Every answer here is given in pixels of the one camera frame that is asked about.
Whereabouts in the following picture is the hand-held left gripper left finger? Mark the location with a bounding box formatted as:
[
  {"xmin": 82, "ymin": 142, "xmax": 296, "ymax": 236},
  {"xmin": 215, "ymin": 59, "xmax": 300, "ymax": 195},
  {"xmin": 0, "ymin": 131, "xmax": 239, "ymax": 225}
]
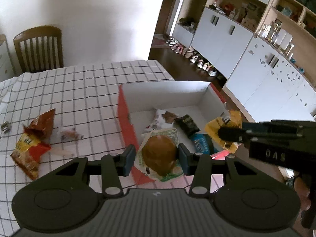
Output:
[{"xmin": 52, "ymin": 144, "xmax": 136, "ymax": 198}]

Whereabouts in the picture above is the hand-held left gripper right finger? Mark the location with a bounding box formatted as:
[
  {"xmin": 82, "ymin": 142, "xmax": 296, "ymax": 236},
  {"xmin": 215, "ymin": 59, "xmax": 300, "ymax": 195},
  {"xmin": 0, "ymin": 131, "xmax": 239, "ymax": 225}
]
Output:
[{"xmin": 177, "ymin": 143, "xmax": 262, "ymax": 196}]

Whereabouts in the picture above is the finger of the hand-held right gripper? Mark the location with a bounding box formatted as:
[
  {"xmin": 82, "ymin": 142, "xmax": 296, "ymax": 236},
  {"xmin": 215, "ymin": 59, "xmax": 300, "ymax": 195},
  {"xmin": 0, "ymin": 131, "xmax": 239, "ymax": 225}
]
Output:
[
  {"xmin": 241, "ymin": 121, "xmax": 272, "ymax": 132},
  {"xmin": 218, "ymin": 126, "xmax": 252, "ymax": 144}
]

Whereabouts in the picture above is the yellow snack packet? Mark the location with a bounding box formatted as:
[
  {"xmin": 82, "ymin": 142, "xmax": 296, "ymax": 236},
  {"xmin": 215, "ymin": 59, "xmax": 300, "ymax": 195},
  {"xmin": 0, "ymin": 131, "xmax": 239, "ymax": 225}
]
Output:
[{"xmin": 204, "ymin": 110, "xmax": 243, "ymax": 153}]

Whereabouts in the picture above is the blue snack packet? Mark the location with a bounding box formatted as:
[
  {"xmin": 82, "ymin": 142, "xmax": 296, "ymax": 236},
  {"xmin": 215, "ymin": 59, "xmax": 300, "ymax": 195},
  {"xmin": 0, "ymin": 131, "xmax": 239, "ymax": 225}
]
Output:
[{"xmin": 191, "ymin": 133, "xmax": 218, "ymax": 155}]

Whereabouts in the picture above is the bun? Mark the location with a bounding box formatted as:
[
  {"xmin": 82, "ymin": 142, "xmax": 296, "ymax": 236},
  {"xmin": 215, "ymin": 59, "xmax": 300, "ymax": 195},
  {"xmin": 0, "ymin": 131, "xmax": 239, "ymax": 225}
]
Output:
[{"xmin": 137, "ymin": 127, "xmax": 185, "ymax": 182}]

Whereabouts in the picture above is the red cardboard box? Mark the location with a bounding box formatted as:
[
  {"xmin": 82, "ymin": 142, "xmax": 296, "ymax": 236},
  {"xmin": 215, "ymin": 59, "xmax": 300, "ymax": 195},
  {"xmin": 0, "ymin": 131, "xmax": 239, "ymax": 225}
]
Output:
[{"xmin": 117, "ymin": 80, "xmax": 244, "ymax": 185}]

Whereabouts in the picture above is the black snack packet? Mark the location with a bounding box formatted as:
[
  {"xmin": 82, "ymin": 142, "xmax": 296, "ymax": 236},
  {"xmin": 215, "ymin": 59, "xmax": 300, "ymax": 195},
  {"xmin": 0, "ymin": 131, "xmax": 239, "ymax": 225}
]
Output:
[{"xmin": 175, "ymin": 114, "xmax": 201, "ymax": 137}]

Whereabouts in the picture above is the white and red snack packet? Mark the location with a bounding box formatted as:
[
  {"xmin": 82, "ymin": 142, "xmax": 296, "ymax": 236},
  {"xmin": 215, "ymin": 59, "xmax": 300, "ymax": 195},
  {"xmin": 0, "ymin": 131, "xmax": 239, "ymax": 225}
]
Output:
[{"xmin": 145, "ymin": 109, "xmax": 179, "ymax": 131}]

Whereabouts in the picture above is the clear snack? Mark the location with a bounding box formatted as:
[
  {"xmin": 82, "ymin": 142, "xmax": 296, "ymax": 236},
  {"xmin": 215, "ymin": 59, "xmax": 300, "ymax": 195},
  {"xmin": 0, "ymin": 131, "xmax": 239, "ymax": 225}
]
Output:
[{"xmin": 58, "ymin": 126, "xmax": 84, "ymax": 141}]

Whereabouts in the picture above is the brown snack packet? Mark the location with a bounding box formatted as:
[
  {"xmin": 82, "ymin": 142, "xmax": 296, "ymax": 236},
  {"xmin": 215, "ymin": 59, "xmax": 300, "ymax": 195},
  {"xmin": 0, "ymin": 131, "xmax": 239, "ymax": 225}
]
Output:
[{"xmin": 22, "ymin": 108, "xmax": 56, "ymax": 145}]

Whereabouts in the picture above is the yellow and red chip bag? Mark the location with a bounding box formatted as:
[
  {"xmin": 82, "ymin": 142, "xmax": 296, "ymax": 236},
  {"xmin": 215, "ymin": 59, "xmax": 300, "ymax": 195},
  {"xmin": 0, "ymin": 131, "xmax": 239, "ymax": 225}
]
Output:
[{"xmin": 10, "ymin": 132, "xmax": 52, "ymax": 181}]

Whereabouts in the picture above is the person's right hand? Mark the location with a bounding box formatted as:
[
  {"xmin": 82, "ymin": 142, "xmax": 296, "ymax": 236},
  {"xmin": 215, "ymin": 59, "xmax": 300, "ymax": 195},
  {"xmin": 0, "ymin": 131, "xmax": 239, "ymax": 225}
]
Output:
[{"xmin": 293, "ymin": 176, "xmax": 311, "ymax": 211}]

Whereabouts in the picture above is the white cabinet with stickers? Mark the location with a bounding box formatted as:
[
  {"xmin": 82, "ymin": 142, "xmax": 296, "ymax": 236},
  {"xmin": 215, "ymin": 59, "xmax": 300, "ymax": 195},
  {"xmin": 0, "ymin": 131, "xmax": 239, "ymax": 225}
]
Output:
[{"xmin": 222, "ymin": 36, "xmax": 316, "ymax": 122}]

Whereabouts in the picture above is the row of shoes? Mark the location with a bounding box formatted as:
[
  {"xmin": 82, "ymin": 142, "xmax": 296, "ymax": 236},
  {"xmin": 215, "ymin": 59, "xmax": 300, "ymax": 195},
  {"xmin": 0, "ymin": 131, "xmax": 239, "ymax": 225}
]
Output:
[{"xmin": 166, "ymin": 37, "xmax": 218, "ymax": 77}]

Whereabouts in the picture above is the white checked tablecloth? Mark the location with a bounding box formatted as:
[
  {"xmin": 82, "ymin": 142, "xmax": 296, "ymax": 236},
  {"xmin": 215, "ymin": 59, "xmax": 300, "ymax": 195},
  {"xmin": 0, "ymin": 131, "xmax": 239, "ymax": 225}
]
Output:
[{"xmin": 0, "ymin": 59, "xmax": 224, "ymax": 237}]

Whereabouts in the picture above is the row of glass jars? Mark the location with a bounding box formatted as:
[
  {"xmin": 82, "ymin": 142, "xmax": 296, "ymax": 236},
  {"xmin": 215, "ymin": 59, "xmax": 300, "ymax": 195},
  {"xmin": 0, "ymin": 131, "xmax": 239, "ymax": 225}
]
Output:
[{"xmin": 257, "ymin": 18, "xmax": 296, "ymax": 55}]

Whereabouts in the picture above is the white shoe bench cabinet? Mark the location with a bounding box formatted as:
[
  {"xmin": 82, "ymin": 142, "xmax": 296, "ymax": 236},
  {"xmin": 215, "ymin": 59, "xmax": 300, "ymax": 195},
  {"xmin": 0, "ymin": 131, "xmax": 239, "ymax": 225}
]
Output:
[{"xmin": 171, "ymin": 22, "xmax": 195, "ymax": 45}]

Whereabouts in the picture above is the doormat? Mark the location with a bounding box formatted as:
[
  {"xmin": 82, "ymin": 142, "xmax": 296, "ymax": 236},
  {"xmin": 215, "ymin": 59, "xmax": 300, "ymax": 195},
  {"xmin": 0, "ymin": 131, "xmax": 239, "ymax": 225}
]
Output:
[{"xmin": 151, "ymin": 36, "xmax": 171, "ymax": 49}]

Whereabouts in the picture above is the group of shelf ornaments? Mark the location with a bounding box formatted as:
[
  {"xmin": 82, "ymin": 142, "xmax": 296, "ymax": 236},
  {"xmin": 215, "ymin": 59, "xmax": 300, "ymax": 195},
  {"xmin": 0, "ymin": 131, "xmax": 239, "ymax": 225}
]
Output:
[{"xmin": 209, "ymin": 0, "xmax": 266, "ymax": 30}]

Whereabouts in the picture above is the dark brown door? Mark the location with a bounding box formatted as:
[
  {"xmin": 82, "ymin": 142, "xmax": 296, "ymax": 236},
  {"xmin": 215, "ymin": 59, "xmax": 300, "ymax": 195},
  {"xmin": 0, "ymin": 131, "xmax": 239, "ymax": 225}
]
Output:
[{"xmin": 154, "ymin": 0, "xmax": 188, "ymax": 37}]

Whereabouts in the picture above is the wooden chair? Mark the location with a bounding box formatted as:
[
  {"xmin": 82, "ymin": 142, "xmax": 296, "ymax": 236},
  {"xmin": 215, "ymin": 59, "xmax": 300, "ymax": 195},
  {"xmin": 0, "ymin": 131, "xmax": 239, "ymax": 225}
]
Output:
[{"xmin": 13, "ymin": 25, "xmax": 64, "ymax": 74}]

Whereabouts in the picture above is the wooden-top side cabinet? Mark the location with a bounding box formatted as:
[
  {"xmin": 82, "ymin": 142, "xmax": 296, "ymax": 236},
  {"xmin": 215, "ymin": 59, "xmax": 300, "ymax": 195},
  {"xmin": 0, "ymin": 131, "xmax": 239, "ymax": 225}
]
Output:
[{"xmin": 0, "ymin": 34, "xmax": 15, "ymax": 82}]

